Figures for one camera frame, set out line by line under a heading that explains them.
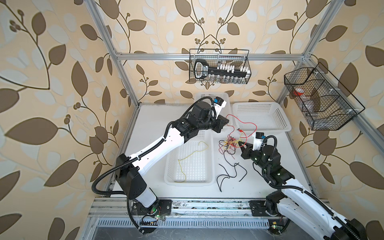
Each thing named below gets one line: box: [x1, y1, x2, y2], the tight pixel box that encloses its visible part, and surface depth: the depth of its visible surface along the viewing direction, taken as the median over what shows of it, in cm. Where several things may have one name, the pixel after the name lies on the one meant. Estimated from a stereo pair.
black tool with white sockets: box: [194, 59, 251, 79], surface depth 84 cm
